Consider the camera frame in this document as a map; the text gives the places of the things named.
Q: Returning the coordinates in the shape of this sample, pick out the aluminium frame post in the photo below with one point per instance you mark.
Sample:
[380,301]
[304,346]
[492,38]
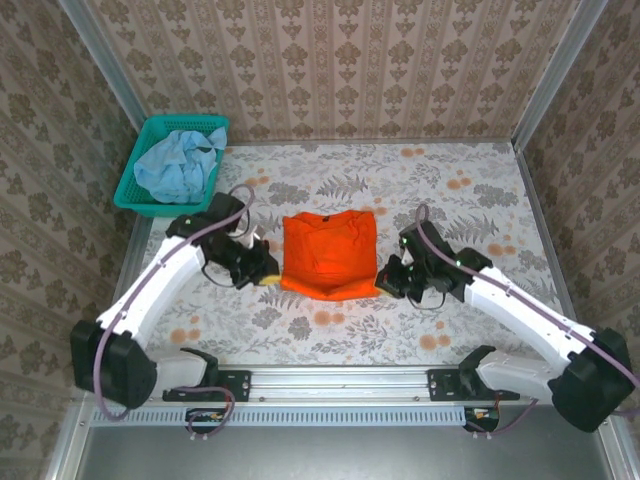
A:
[555,70]
[100,50]

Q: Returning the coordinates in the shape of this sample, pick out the orange t-shirt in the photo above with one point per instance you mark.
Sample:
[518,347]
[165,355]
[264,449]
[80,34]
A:
[325,255]

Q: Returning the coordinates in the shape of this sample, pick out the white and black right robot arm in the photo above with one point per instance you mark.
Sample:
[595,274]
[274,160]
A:
[520,310]

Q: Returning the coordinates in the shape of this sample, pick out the aluminium table edge rail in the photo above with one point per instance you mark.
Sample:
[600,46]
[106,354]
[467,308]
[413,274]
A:
[137,235]
[550,250]

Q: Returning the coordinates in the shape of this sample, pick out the floral table cover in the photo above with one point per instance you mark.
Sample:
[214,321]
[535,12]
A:
[325,335]

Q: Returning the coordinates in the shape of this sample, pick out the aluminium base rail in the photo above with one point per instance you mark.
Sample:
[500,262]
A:
[340,382]

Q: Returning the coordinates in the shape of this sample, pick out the teal plastic basket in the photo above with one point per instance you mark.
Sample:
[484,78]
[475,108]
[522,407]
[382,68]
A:
[127,192]

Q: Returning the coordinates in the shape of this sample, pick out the grey metal panel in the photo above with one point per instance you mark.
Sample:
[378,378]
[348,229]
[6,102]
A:
[325,455]

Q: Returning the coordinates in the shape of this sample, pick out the light blue t-shirt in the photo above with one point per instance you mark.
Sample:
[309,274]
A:
[175,165]

